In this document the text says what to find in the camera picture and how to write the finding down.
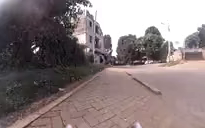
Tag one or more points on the pole beside building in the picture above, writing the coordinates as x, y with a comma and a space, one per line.
94, 36

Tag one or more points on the pale multistorey building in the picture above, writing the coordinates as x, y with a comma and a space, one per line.
85, 33

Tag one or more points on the red brick path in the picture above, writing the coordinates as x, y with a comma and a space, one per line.
106, 100

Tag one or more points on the dark hedge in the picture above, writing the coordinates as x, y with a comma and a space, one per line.
56, 53

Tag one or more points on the raised kerb beside road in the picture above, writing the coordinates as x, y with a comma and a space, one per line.
146, 86

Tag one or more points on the group of trees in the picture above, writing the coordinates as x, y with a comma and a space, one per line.
150, 43

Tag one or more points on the concrete kerb beside verge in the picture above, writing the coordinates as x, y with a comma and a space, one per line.
56, 101

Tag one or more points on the tall green tree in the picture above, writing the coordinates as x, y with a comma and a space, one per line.
66, 16

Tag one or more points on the robot's own part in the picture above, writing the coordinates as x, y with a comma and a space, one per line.
136, 125
69, 126

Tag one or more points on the overgrown grass verge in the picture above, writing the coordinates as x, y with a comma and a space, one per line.
23, 86

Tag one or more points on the grey asphalt road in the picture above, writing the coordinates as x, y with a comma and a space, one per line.
190, 90

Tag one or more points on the boundary wall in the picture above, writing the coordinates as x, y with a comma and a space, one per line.
195, 55

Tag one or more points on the tree behind wall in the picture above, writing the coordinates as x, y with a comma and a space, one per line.
203, 36

